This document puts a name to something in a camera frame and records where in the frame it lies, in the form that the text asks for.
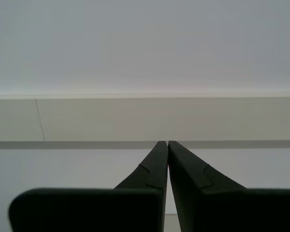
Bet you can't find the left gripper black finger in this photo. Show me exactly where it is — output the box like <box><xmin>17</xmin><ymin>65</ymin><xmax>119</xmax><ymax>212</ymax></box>
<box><xmin>167</xmin><ymin>140</ymin><xmax>290</xmax><ymax>232</ymax></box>
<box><xmin>8</xmin><ymin>140</ymin><xmax>169</xmax><ymax>232</ymax></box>

